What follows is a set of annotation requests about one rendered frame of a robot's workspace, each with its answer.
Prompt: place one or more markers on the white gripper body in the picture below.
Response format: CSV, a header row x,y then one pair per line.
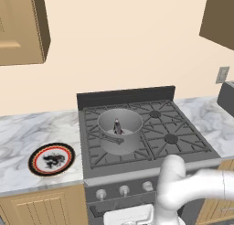
x,y
129,216

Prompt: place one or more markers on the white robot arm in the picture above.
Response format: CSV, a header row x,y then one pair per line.
x,y
173,186

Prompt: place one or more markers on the grey metal pot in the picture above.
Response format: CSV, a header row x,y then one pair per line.
x,y
120,146

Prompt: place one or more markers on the white stove knob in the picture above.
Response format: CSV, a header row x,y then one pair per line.
x,y
124,190
101,194
147,186

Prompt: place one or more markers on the wooden base cupboard door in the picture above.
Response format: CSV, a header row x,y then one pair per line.
x,y
42,205

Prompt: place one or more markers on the small dark piece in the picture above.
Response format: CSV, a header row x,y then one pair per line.
x,y
117,127

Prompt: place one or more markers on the wooden base cupboard drawers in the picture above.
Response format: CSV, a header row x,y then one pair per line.
x,y
219,208

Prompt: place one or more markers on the grey gas stove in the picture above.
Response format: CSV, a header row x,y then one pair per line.
x,y
158,125

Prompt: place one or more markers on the black red patterned plate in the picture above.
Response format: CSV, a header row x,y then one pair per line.
x,y
51,159

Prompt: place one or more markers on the dark grey toaster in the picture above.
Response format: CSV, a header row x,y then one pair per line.
x,y
227,99

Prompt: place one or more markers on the grey wall outlet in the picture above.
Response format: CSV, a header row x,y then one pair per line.
x,y
222,75

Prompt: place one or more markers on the wooden wall cupboard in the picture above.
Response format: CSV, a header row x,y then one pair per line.
x,y
18,27
221,18

